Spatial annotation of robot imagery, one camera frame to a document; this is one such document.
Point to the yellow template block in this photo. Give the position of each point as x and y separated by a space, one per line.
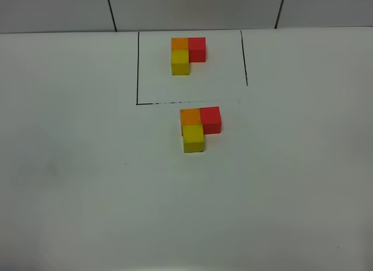
180 62

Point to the orange template block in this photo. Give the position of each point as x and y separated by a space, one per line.
179 44

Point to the red template block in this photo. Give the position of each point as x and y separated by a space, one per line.
197 49

